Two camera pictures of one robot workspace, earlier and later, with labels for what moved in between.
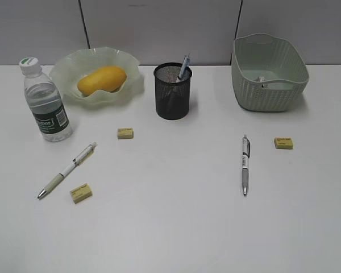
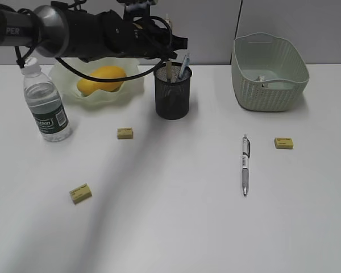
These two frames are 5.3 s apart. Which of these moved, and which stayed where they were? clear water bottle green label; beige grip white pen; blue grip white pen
Moved: beige grip white pen
Stayed: blue grip white pen; clear water bottle green label
